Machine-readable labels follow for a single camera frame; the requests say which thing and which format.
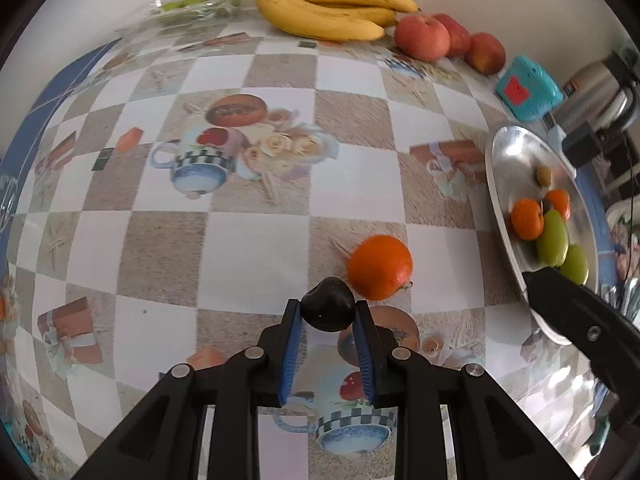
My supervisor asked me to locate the clear bag green fruit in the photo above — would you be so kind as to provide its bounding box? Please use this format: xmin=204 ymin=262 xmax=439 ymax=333
xmin=149 ymin=0 xmax=242 ymax=22

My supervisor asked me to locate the middle red apple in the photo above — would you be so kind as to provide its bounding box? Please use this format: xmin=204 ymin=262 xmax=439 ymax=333
xmin=433 ymin=13 xmax=471 ymax=58

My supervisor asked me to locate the green guava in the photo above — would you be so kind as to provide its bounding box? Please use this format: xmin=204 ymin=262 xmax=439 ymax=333
xmin=559 ymin=244 xmax=589 ymax=285
xmin=536 ymin=210 xmax=570 ymax=268

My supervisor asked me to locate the large steel plate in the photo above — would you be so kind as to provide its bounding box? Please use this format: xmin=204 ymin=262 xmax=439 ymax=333
xmin=484 ymin=124 xmax=600 ymax=346

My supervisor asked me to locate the steel thermos kettle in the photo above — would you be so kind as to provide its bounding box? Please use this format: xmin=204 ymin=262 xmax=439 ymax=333
xmin=552 ymin=53 xmax=639 ymax=133

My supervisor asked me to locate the black power adapter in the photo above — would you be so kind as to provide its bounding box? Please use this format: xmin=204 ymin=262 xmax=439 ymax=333
xmin=562 ymin=122 xmax=602 ymax=168

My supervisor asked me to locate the right red apple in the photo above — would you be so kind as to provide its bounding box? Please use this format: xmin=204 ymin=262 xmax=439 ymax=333
xmin=464 ymin=32 xmax=506 ymax=76

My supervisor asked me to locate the brown longan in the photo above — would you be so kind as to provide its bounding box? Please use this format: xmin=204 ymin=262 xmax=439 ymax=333
xmin=535 ymin=166 xmax=553 ymax=188

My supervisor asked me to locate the dark plum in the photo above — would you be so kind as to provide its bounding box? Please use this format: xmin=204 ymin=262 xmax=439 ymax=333
xmin=300 ymin=276 xmax=356 ymax=333

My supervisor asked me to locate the yellow banana bunch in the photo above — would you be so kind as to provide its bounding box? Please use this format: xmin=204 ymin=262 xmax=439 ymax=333
xmin=255 ymin=0 xmax=419 ymax=42

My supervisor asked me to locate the clear glass mug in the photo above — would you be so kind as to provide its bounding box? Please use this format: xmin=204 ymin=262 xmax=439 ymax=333
xmin=0 ymin=172 xmax=20 ymax=233

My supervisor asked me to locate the orange tangerine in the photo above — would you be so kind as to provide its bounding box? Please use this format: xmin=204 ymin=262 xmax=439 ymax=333
xmin=346 ymin=235 xmax=413 ymax=301
xmin=510 ymin=198 xmax=544 ymax=242
xmin=542 ymin=188 xmax=572 ymax=221

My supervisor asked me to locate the red apple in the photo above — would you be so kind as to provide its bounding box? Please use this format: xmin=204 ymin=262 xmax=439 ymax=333
xmin=433 ymin=13 xmax=471 ymax=58
xmin=464 ymin=32 xmax=506 ymax=76

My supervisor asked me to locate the front pink apple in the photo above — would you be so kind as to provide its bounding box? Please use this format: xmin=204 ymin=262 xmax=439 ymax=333
xmin=394 ymin=15 xmax=450 ymax=62

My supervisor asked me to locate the teal toy box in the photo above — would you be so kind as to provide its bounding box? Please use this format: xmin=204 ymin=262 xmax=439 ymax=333
xmin=496 ymin=55 xmax=564 ymax=122

